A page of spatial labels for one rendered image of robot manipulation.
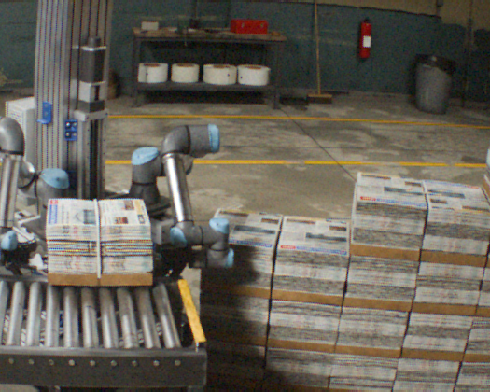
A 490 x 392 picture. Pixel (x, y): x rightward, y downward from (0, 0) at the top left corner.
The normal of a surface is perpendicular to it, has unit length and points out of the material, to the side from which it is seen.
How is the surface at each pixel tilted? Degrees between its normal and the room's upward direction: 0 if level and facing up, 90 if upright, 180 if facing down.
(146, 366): 90
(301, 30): 90
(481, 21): 90
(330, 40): 90
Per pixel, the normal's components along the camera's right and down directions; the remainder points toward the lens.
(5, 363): 0.21, 0.34
